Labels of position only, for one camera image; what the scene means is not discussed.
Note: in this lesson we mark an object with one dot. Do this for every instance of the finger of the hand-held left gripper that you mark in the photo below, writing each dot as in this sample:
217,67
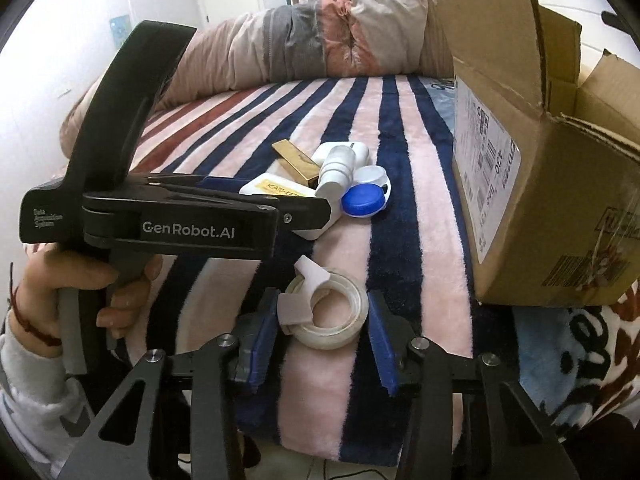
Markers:
305,215
225,183

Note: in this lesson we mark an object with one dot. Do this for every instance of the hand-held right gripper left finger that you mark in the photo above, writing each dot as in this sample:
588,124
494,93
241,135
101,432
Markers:
264,332

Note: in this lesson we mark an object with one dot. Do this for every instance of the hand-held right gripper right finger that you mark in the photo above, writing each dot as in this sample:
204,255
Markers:
382,347

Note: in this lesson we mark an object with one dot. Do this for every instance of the white plastic block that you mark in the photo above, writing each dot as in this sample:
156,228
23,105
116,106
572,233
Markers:
330,199

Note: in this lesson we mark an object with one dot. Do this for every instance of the white tape roll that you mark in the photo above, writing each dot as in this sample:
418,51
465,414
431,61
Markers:
327,317

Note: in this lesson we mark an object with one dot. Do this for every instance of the cardboard box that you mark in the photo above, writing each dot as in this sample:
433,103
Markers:
540,170

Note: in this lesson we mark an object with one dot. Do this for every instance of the person's left forearm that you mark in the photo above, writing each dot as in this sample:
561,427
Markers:
30,390

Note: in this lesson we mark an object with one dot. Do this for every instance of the person's left hand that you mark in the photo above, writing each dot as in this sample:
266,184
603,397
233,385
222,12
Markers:
85,272

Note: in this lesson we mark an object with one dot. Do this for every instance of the white box with yellow label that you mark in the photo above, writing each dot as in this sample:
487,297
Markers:
272,186

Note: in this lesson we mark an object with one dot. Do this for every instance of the gold rectangular box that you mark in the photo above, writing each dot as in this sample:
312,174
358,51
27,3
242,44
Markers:
295,160

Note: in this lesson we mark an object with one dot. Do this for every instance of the blue round cap case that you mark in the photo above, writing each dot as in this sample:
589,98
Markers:
361,202

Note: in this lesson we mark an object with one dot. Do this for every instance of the white ribbed bottle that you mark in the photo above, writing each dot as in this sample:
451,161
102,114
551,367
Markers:
337,165

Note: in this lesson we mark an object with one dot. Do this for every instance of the white round jar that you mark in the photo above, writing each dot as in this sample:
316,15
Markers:
372,176

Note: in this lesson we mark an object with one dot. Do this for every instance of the white rounded container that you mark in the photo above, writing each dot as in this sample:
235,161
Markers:
362,152

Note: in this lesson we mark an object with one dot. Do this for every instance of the striped blanket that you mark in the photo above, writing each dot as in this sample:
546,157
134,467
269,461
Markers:
400,125

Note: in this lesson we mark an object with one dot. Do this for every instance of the pink grey quilt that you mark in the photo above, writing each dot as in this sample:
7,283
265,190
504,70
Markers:
310,35

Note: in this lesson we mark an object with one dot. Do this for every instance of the printed blanket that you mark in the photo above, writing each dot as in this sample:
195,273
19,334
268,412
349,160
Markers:
590,360

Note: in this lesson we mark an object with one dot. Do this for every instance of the blue wall poster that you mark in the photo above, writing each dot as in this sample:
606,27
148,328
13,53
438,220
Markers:
120,28

